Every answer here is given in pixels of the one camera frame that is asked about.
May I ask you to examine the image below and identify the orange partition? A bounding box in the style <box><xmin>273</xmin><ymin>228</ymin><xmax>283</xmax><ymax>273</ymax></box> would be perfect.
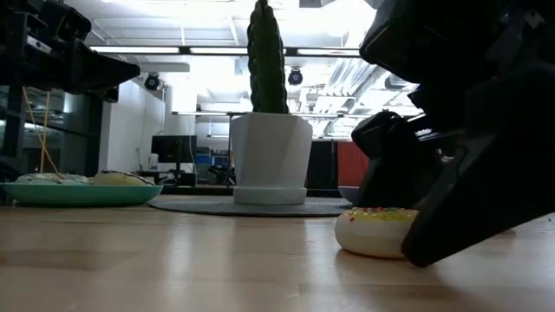
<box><xmin>336</xmin><ymin>140</ymin><xmax>370</xmax><ymax>187</ymax></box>

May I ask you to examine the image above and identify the green cactus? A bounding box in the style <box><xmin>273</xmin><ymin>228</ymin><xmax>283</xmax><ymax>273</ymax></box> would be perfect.
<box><xmin>246</xmin><ymin>0</ymin><xmax>291</xmax><ymax>115</ymax></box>

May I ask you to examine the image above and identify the white faceted plant pot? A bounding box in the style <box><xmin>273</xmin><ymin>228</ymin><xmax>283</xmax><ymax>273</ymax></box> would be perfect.
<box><xmin>229</xmin><ymin>111</ymin><xmax>314</xmax><ymax>205</ymax></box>

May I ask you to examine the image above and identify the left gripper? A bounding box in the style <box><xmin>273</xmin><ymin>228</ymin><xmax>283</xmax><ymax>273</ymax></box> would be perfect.
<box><xmin>0</xmin><ymin>0</ymin><xmax>140</xmax><ymax>103</ymax></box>

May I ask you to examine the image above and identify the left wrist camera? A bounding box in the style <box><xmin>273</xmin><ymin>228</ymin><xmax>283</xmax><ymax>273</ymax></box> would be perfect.
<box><xmin>42</xmin><ymin>2</ymin><xmax>92</xmax><ymax>42</ymax></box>

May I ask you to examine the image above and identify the black partition panel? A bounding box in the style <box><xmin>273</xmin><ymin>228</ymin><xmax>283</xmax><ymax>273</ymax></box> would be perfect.
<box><xmin>305</xmin><ymin>139</ymin><xmax>339</xmax><ymax>191</ymax></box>

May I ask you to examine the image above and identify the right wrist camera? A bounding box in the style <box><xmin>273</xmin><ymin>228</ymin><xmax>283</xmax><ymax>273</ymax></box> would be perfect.
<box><xmin>358</xmin><ymin>0</ymin><xmax>478</xmax><ymax>86</ymax></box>

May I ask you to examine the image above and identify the yellow sprinkled donut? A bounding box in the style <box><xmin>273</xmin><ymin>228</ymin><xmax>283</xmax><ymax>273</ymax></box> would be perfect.
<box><xmin>334</xmin><ymin>205</ymin><xmax>421</xmax><ymax>260</ymax></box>

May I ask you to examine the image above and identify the round gray mat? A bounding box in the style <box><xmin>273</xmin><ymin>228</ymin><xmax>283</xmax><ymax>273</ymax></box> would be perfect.
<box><xmin>147</xmin><ymin>195</ymin><xmax>353</xmax><ymax>218</ymax></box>

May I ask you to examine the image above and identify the black computer monitor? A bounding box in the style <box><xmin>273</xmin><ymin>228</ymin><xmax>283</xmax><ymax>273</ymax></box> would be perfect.
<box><xmin>150</xmin><ymin>134</ymin><xmax>199</xmax><ymax>185</ymax></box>

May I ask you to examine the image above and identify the yellow extension cord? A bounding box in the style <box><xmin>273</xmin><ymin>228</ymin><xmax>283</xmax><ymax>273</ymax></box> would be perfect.
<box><xmin>21</xmin><ymin>85</ymin><xmax>61</xmax><ymax>175</ymax></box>

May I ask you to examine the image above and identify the lavender plate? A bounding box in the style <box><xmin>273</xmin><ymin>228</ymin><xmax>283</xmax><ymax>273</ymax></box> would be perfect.
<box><xmin>337</xmin><ymin>185</ymin><xmax>362</xmax><ymax>205</ymax></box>

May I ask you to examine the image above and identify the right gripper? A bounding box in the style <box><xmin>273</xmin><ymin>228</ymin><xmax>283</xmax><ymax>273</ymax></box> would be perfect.
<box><xmin>415</xmin><ymin>0</ymin><xmax>555</xmax><ymax>146</ymax></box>

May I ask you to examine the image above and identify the teal plate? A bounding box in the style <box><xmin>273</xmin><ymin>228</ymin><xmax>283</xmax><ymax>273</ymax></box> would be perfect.
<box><xmin>0</xmin><ymin>181</ymin><xmax>165</xmax><ymax>207</ymax></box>

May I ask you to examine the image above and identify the black aluminium rig frame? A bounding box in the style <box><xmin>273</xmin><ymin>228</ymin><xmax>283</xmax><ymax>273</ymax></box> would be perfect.
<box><xmin>88</xmin><ymin>44</ymin><xmax>363</xmax><ymax>60</ymax></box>

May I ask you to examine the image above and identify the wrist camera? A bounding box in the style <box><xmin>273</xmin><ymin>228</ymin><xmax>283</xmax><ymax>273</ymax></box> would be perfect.
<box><xmin>358</xmin><ymin>0</ymin><xmax>478</xmax><ymax>86</ymax></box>
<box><xmin>42</xmin><ymin>2</ymin><xmax>92</xmax><ymax>42</ymax></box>

